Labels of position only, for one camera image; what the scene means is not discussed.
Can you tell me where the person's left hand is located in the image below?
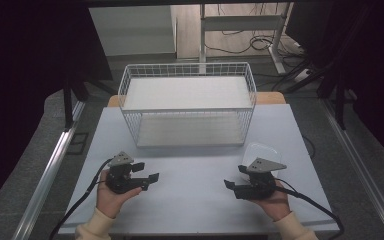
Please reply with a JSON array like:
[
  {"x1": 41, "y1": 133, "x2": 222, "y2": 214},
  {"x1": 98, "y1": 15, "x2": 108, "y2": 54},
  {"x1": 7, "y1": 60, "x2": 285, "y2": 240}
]
[{"x1": 95, "y1": 169, "x2": 143, "y2": 219}]

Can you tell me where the black floor frame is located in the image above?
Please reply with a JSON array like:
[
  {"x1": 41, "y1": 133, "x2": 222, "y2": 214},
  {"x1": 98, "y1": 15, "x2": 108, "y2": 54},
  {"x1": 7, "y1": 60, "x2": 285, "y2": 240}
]
[{"x1": 66, "y1": 132, "x2": 90, "y2": 156}]

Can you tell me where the person's right hand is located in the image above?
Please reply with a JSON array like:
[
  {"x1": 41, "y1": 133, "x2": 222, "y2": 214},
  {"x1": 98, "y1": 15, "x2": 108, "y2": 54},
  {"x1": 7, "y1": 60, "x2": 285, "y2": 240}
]
[{"x1": 253, "y1": 189, "x2": 292, "y2": 222}]

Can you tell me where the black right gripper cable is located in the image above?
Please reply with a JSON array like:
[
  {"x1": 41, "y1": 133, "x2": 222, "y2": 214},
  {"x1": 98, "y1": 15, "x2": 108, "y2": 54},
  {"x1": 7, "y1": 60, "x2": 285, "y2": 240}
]
[{"x1": 273, "y1": 178, "x2": 345, "y2": 240}]

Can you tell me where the aluminium floor rail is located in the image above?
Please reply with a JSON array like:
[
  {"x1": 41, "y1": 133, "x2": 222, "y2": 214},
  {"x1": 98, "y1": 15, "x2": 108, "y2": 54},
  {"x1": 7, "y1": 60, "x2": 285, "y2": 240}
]
[
  {"x1": 12, "y1": 100, "x2": 87, "y2": 240},
  {"x1": 321, "y1": 99, "x2": 384, "y2": 240}
]

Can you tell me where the white wire basket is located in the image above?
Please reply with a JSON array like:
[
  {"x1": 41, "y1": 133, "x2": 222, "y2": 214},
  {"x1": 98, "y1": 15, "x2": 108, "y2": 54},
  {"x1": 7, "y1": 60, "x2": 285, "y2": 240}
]
[{"x1": 117, "y1": 62, "x2": 258, "y2": 148}]

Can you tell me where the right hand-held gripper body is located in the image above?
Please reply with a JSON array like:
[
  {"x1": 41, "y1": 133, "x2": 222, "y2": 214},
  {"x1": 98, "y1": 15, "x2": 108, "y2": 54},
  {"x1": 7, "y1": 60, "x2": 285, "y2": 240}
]
[{"x1": 233, "y1": 157, "x2": 288, "y2": 200}]

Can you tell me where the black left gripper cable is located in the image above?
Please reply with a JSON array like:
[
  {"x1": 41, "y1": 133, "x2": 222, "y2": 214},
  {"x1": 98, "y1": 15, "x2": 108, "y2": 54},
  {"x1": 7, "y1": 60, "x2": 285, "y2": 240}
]
[{"x1": 48, "y1": 158, "x2": 114, "y2": 240}]

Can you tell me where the white metal desk frame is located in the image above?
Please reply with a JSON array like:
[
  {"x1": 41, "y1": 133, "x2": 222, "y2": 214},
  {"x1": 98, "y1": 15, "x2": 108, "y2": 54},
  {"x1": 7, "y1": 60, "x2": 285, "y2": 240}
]
[{"x1": 198, "y1": 2, "x2": 293, "y2": 75}]

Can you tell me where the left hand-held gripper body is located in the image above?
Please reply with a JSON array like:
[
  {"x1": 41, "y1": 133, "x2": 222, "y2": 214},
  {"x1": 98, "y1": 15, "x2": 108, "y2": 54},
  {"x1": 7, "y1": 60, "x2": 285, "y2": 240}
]
[{"x1": 105, "y1": 151, "x2": 144, "y2": 195}]

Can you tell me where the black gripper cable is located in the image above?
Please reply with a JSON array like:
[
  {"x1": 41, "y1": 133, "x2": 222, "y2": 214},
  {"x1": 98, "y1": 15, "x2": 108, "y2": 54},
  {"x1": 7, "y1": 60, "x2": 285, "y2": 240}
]
[
  {"x1": 273, "y1": 178, "x2": 345, "y2": 240},
  {"x1": 48, "y1": 158, "x2": 114, "y2": 240}
]

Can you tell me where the thin black floor cable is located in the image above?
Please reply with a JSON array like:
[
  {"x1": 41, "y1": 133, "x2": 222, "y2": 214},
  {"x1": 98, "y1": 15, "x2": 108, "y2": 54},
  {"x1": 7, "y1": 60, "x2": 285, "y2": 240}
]
[{"x1": 301, "y1": 134, "x2": 316, "y2": 160}]

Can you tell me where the white cabinet panel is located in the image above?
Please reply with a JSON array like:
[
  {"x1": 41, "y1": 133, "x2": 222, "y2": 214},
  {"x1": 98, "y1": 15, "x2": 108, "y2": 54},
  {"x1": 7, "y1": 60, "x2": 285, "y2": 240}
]
[{"x1": 88, "y1": 5, "x2": 178, "y2": 58}]

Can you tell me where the dark curtain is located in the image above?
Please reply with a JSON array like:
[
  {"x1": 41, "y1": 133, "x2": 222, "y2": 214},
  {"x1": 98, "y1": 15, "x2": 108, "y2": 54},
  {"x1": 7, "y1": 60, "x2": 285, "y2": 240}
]
[
  {"x1": 284, "y1": 1, "x2": 384, "y2": 171},
  {"x1": 0, "y1": 3, "x2": 114, "y2": 218}
]

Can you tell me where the wooden table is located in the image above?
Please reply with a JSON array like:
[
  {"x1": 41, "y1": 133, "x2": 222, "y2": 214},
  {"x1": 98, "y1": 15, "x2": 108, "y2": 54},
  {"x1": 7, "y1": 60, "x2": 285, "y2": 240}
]
[{"x1": 107, "y1": 92, "x2": 287, "y2": 108}]

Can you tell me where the clear plastic container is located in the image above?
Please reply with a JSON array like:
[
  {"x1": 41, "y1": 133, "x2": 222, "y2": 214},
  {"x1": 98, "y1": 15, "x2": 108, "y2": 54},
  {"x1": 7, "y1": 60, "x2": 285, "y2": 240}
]
[{"x1": 241, "y1": 142, "x2": 283, "y2": 182}]

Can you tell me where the white power strip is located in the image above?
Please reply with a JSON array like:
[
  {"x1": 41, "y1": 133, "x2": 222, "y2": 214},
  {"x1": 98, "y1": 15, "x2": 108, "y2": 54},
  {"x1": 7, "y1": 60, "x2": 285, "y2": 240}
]
[{"x1": 293, "y1": 68, "x2": 314, "y2": 83}]

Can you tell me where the black floor cable bundle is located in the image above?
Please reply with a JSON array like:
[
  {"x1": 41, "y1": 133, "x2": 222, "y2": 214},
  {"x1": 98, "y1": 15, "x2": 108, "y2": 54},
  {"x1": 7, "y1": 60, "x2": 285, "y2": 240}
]
[{"x1": 203, "y1": 31, "x2": 313, "y2": 93}]

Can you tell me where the black stand leg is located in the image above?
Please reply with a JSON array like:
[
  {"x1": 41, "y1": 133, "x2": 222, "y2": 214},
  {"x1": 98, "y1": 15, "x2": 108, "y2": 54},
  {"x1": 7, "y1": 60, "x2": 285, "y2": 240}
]
[
  {"x1": 62, "y1": 78, "x2": 89, "y2": 132},
  {"x1": 316, "y1": 79, "x2": 348, "y2": 131}
]

